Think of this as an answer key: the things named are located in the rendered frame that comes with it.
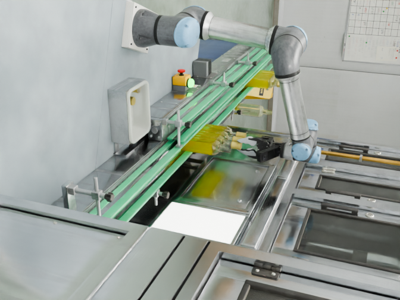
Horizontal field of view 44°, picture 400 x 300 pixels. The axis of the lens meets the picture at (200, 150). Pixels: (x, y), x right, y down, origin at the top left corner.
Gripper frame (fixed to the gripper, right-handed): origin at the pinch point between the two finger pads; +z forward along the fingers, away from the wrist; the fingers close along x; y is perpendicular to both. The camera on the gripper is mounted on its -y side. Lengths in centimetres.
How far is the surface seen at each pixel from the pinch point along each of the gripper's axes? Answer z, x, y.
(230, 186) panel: -0.8, -12.6, -15.7
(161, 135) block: 28.6, 8.9, -20.6
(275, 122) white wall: 101, -212, 578
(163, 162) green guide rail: 21.2, 4.2, -35.4
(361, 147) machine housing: -51, -16, 56
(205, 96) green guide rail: 24.3, 13.5, 22.0
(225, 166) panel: 7.0, -12.5, 1.6
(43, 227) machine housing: 18, 21, -113
